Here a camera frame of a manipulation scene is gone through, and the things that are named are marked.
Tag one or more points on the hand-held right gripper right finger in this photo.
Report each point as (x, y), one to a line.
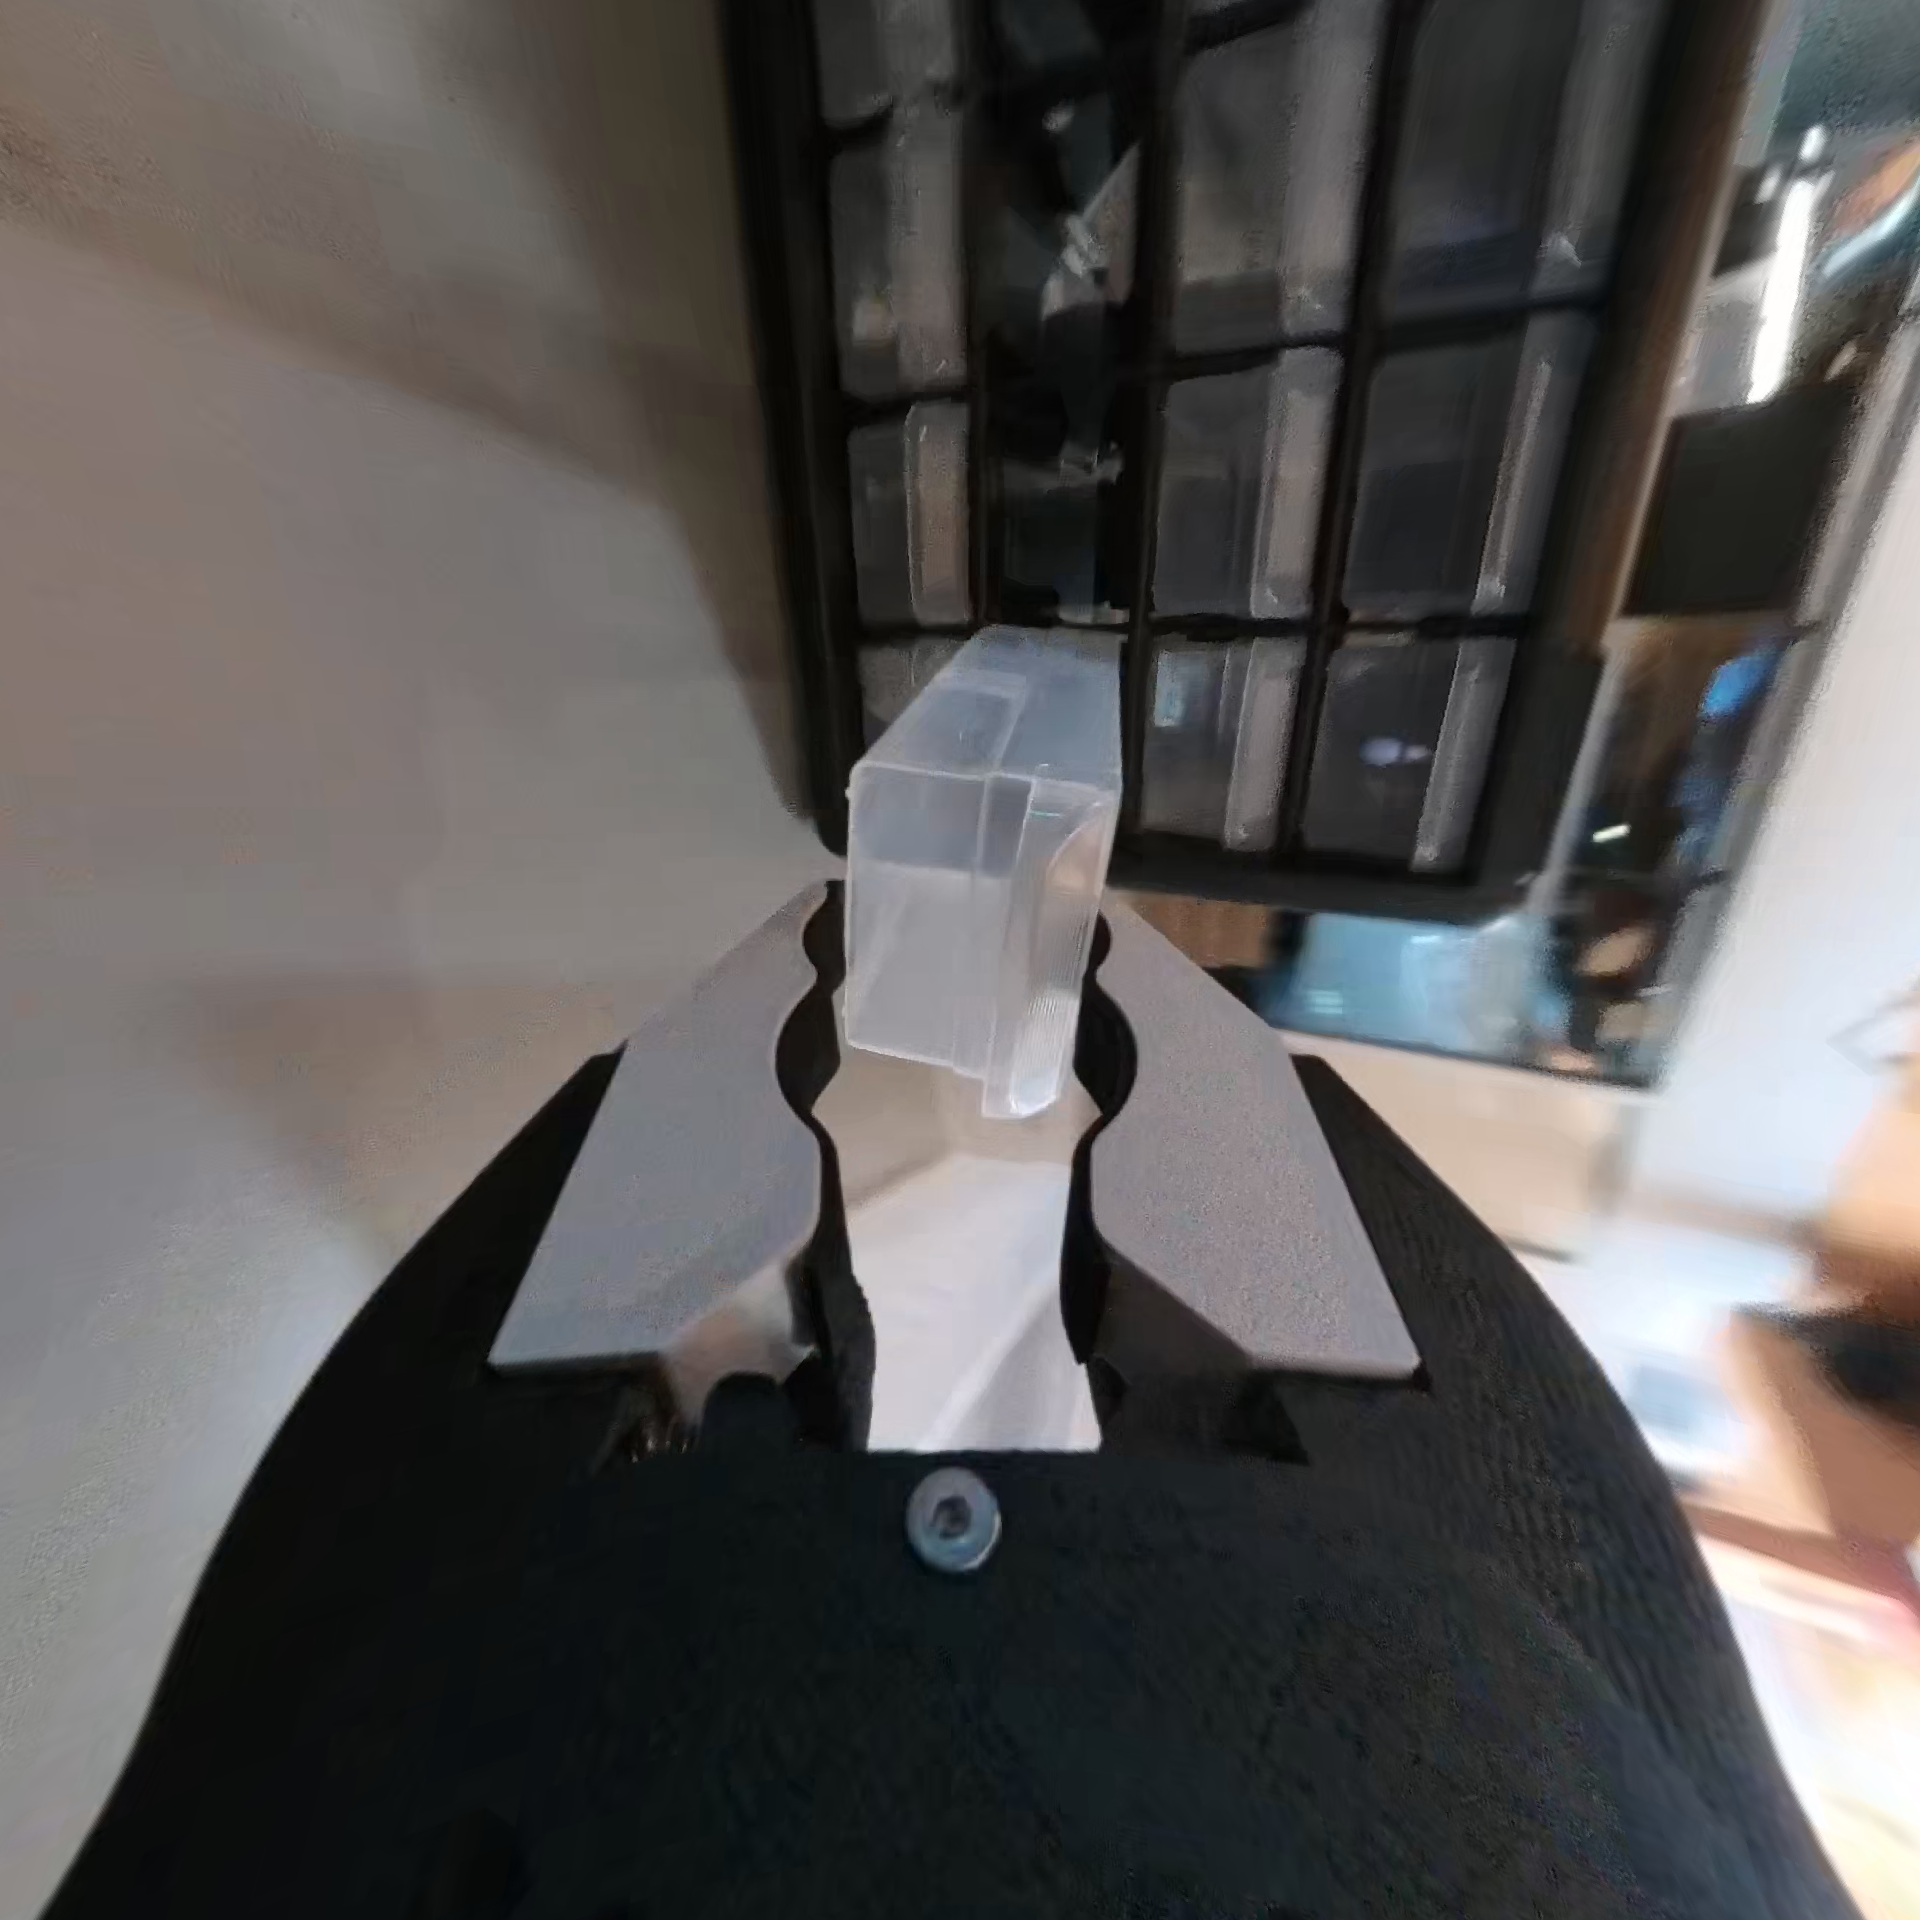
(1245, 1201)

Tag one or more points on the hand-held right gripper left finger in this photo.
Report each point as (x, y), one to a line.
(676, 1201)

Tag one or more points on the small clear plastic drawer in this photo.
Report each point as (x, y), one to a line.
(961, 869)

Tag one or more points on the black drawer cabinet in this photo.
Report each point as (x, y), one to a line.
(773, 451)

